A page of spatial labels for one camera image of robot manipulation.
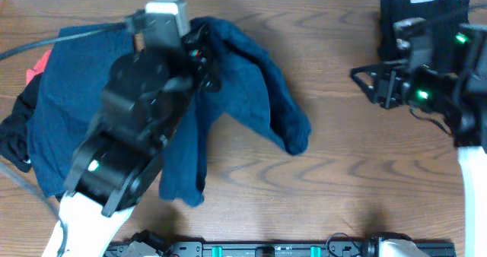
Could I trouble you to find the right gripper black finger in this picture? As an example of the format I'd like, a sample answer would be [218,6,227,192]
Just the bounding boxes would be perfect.
[350,61,406,77]
[350,72,378,103]

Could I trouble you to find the navy blue shorts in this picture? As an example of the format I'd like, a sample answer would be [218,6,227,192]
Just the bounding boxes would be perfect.
[158,17,311,207]

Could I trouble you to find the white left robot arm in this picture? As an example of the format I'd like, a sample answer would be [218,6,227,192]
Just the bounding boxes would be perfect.
[43,24,219,256]

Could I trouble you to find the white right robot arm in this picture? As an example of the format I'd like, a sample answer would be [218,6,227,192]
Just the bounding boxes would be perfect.
[350,18,486,256]

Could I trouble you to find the black folded garment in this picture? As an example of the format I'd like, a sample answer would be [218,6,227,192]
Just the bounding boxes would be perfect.
[377,0,470,73]

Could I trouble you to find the navy blue folded garment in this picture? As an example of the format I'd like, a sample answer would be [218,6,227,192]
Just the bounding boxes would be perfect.
[27,29,134,197]

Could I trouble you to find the red printed garment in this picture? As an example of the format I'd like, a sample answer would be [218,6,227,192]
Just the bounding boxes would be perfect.
[25,49,52,85]

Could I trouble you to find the black garment under pile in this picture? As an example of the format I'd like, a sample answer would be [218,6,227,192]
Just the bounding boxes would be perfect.
[1,74,42,173]

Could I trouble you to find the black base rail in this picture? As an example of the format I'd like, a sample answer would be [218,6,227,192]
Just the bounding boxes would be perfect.
[103,230,457,257]

